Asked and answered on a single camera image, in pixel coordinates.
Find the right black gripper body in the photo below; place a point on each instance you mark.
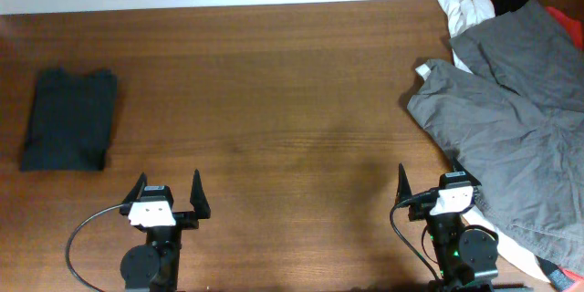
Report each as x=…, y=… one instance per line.
x=422, y=211

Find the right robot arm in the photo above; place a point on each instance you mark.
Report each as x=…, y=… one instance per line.
x=465, y=254

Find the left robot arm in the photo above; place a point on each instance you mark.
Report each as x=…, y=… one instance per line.
x=154, y=265

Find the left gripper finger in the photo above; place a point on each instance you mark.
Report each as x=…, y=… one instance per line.
x=198, y=199
x=136, y=190

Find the blue grey garment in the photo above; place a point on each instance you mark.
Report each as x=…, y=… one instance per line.
x=558, y=279

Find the folded dark green shirt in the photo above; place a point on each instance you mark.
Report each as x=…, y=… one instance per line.
x=70, y=122

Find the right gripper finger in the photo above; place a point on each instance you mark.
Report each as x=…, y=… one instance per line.
x=404, y=191
x=458, y=167

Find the white garment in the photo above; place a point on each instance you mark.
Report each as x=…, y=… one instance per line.
x=461, y=15

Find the grey cargo shorts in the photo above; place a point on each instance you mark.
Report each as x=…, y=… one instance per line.
x=513, y=117

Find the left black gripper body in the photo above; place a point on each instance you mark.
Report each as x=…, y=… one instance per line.
x=186, y=220

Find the red garment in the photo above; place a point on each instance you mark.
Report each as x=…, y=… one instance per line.
x=573, y=26

